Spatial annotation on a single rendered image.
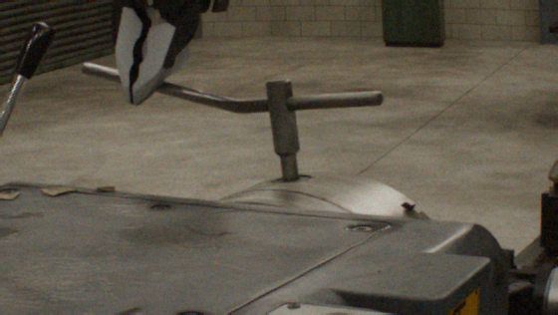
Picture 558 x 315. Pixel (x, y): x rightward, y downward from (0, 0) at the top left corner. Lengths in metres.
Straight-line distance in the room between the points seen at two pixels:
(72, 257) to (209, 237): 0.10
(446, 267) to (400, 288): 0.05
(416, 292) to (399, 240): 0.11
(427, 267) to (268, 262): 0.10
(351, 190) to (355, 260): 0.31
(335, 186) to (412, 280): 0.36
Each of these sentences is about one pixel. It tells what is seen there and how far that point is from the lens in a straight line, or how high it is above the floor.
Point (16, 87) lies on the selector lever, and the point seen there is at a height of 1.36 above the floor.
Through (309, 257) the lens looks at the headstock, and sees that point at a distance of 0.76.
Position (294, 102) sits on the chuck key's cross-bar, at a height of 1.30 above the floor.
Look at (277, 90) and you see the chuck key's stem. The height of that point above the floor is 1.31.
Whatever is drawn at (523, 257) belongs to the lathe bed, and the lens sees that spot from 2.20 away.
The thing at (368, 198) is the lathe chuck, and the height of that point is 1.23.
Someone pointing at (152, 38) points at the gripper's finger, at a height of 1.36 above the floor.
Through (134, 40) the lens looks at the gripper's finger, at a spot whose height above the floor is 1.36.
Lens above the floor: 1.46
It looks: 11 degrees down
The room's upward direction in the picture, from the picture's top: 2 degrees counter-clockwise
